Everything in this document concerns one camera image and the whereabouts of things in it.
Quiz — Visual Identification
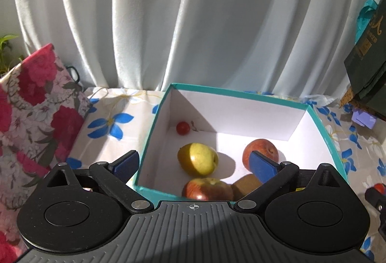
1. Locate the teal cardboard box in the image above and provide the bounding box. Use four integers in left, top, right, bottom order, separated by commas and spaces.
127, 83, 350, 201

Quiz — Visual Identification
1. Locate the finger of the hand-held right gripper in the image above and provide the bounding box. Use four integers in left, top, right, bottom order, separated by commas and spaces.
364, 187, 386, 213

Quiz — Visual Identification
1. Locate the white curtain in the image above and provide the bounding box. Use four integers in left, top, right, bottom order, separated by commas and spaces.
0, 0, 377, 101

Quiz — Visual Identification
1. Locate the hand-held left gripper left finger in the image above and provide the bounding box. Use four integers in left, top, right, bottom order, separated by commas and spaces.
42, 150, 154, 214

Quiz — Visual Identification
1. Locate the dark green gift box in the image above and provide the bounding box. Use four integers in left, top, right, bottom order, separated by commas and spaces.
344, 0, 386, 119

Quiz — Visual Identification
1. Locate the green plant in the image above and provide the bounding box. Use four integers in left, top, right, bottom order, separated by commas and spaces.
0, 35, 23, 76

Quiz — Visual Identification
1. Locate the brown patterned bag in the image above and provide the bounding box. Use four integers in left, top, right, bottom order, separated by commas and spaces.
340, 89, 356, 108

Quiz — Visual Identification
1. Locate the red floral pillow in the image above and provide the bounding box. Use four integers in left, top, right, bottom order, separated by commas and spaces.
0, 43, 92, 263

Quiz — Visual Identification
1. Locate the blue flower tablecloth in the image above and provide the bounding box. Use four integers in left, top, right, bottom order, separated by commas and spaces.
65, 86, 386, 263

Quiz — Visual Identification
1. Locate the small purple box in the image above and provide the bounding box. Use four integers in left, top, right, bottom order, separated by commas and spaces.
352, 109, 377, 129

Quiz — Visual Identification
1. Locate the yellow-green apple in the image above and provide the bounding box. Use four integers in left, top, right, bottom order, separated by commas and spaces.
177, 143, 219, 177

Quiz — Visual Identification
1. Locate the brown kiwi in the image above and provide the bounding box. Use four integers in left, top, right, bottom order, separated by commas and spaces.
231, 174, 263, 200

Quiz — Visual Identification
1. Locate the red apple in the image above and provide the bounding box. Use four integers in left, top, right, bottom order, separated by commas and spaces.
182, 178, 234, 201
243, 139, 279, 171

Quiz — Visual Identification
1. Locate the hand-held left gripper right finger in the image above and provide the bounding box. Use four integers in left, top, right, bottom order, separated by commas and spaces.
234, 151, 346, 213

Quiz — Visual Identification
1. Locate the teal plastic bag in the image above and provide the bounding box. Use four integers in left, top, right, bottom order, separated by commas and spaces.
356, 0, 380, 43

